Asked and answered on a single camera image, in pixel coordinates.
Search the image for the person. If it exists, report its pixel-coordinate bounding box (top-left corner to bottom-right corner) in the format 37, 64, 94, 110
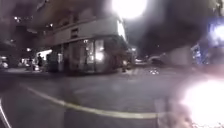
36, 53, 45, 70

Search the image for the corner building with glass front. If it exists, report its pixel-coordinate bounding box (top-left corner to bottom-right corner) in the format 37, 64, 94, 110
29, 8, 132, 75

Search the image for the pale vehicle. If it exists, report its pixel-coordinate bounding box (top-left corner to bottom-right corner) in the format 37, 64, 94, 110
147, 55, 168, 68

